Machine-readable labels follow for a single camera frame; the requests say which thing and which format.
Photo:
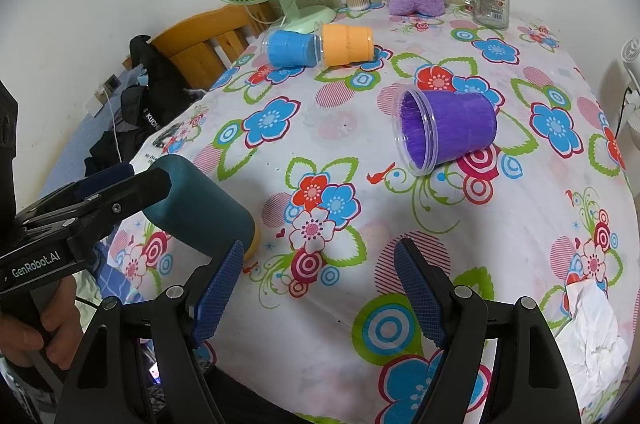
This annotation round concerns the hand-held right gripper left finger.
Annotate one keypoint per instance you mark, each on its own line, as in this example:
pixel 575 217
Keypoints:
pixel 217 291

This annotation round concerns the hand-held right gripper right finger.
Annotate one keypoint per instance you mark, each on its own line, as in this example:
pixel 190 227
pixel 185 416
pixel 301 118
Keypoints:
pixel 420 299

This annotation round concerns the orange cup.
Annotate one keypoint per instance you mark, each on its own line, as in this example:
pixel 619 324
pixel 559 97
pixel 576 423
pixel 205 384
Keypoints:
pixel 347 43

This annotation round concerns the blue cup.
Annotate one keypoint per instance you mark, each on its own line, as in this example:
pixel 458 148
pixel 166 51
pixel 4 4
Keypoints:
pixel 292 47

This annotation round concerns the purple cup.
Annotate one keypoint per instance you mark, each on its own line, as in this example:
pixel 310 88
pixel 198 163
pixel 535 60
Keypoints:
pixel 460 123

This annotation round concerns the black garment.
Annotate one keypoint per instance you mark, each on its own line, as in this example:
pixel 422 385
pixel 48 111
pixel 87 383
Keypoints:
pixel 150 103

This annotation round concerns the white appliance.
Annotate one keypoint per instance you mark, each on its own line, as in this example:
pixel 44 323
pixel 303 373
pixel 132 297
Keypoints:
pixel 632 63

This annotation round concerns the floral tablecloth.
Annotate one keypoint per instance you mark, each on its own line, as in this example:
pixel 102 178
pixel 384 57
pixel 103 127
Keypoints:
pixel 350 143

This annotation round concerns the person's left hand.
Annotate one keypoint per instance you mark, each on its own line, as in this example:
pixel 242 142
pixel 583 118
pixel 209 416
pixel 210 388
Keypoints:
pixel 62 334

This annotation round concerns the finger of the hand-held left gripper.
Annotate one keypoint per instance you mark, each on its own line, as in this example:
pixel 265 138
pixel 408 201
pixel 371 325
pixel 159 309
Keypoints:
pixel 107 177
pixel 135 194

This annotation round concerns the teal cup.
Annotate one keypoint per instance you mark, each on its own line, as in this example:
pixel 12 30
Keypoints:
pixel 205 209

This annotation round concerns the crumpled white paper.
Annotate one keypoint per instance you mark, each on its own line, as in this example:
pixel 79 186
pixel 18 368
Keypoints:
pixel 595 334

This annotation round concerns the blue checked cloth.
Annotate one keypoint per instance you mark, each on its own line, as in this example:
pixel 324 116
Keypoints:
pixel 112 281

